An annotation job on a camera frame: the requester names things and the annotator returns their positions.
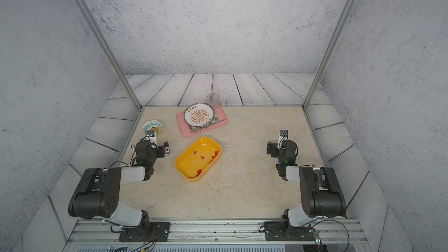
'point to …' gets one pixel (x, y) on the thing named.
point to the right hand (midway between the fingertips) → (281, 141)
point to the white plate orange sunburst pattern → (199, 115)
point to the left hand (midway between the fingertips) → (160, 141)
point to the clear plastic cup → (213, 99)
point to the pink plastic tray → (184, 128)
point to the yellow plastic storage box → (198, 158)
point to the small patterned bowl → (152, 125)
